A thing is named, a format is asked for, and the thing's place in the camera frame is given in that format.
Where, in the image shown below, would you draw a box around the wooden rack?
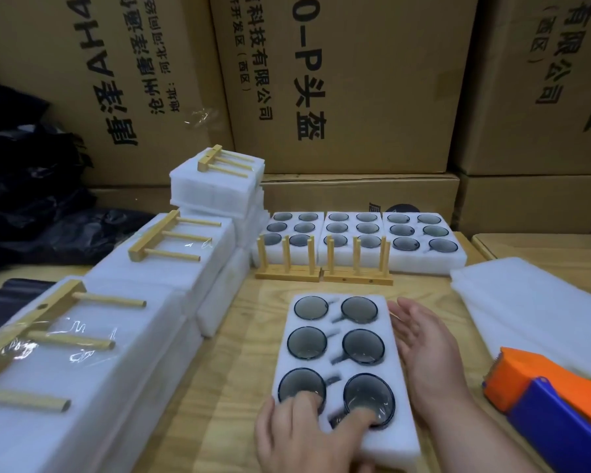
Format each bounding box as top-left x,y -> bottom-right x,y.
128,208 -> 224,264
0,279 -> 148,413
198,145 -> 258,180

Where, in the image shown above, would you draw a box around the person's right hand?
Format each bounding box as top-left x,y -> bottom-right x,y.
387,298 -> 472,426

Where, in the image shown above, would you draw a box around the black plastic bag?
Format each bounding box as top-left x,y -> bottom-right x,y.
0,83 -> 157,279

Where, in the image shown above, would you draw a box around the person's left hand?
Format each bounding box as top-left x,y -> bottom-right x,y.
253,389 -> 378,473

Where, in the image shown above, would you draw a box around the black plastic bags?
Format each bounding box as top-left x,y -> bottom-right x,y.
0,279 -> 56,343

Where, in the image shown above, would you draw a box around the pile of white foam sheets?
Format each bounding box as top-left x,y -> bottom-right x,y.
449,257 -> 591,382

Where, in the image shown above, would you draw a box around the stack of brown cardboard boxes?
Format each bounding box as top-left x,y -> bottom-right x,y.
0,0 -> 591,237

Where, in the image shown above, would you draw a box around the row of wooden peg racks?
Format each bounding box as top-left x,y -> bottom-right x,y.
255,234 -> 395,286

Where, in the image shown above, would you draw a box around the set of grey glass cups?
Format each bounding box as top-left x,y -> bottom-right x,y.
278,295 -> 398,430

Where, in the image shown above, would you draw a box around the orange and blue tape dispenser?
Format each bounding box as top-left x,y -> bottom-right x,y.
483,346 -> 591,473

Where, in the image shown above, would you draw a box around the stack of white foam trays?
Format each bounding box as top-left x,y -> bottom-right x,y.
251,210 -> 469,278

